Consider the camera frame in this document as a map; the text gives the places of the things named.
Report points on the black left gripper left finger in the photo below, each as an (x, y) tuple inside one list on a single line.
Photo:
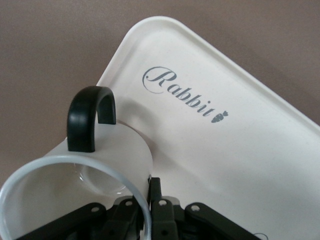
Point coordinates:
[(100, 220)]

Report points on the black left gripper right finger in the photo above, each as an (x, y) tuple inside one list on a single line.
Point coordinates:
[(165, 220)]

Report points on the white smiley mug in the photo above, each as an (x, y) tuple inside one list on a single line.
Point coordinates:
[(120, 145)]

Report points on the cream rabbit print tray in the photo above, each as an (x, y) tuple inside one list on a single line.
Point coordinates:
[(225, 162)]

